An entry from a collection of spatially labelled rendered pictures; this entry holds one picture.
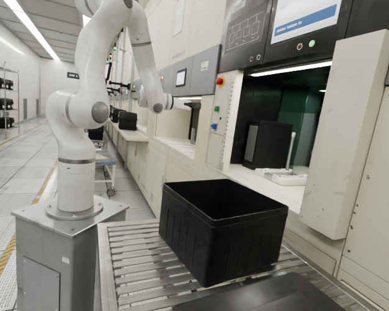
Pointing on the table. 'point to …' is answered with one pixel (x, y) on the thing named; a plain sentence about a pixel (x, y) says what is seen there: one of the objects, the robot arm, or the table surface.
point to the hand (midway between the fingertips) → (197, 105)
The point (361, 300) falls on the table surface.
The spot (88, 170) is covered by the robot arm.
